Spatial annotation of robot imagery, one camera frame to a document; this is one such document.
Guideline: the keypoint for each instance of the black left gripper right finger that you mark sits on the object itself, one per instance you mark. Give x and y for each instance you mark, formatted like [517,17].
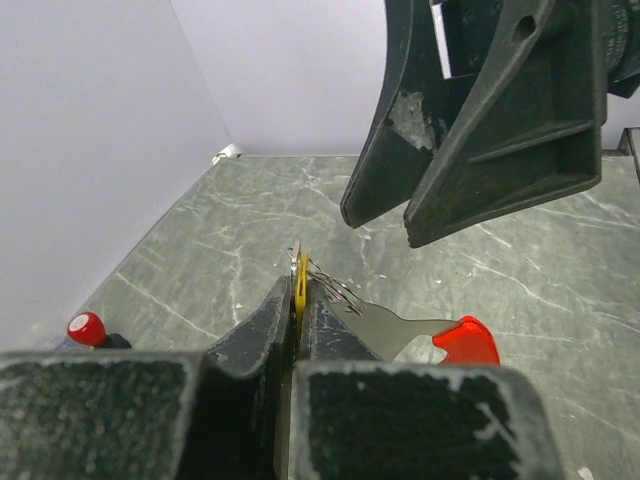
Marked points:
[360,417]

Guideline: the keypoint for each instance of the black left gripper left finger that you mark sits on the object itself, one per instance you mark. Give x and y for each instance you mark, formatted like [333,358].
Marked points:
[217,413]

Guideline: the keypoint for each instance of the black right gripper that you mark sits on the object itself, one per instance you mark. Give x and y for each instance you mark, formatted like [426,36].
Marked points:
[529,130]

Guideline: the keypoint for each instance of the metal key organizer red handle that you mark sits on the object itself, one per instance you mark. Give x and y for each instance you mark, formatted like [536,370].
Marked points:
[464,341]

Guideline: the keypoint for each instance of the yellow key tag with key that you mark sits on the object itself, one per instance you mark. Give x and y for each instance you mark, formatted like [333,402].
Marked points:
[299,280]

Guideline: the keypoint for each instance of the red black stamp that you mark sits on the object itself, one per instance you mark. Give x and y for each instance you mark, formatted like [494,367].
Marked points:
[87,329]

